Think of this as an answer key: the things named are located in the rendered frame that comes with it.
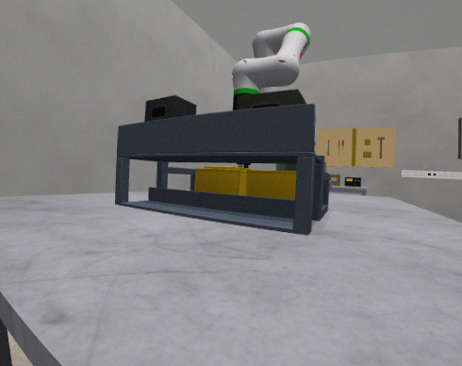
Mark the dark blue-grey metal shelf rack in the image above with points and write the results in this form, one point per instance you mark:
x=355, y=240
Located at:
x=281, y=135

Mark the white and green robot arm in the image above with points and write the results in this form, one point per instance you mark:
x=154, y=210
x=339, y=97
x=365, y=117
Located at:
x=280, y=70

